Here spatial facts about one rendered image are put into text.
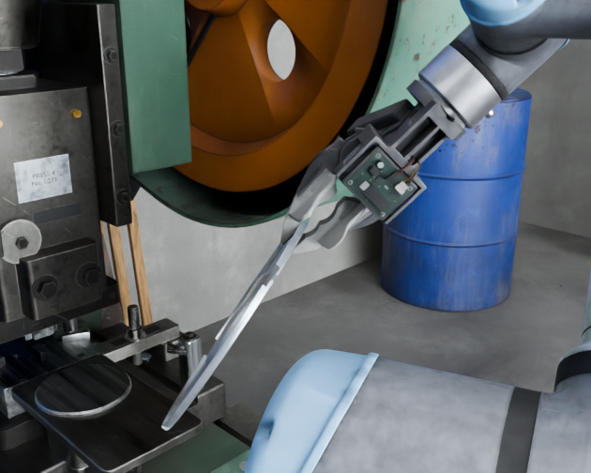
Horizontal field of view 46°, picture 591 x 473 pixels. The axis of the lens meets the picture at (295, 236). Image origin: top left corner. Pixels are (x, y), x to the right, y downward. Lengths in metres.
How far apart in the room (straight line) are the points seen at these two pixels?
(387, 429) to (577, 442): 0.09
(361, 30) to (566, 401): 0.63
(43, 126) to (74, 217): 0.13
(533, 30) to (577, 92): 3.44
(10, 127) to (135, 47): 0.18
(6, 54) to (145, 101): 0.17
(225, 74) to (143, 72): 0.27
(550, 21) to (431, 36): 0.32
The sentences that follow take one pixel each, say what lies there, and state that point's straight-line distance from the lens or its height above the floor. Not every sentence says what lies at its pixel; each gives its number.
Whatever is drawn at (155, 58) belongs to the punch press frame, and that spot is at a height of 1.20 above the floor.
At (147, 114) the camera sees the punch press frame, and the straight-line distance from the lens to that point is 0.94.
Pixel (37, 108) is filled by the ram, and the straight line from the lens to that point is 0.92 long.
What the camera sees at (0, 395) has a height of 0.76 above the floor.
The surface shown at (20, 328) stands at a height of 0.87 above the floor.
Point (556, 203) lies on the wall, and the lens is 4.17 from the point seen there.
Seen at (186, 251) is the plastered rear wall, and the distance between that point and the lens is 2.70.
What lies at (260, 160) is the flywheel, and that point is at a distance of 1.09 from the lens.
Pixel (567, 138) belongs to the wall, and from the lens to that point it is 4.09.
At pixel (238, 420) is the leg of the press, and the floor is 0.64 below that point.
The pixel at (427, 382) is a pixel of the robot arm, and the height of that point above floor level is 1.09.
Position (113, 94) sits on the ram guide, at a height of 1.16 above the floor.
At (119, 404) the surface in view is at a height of 0.78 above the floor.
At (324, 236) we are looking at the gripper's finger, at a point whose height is 1.04.
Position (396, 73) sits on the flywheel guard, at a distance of 0.87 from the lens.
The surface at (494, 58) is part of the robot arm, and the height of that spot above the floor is 1.23.
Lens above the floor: 1.29
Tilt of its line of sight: 20 degrees down
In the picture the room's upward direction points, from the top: straight up
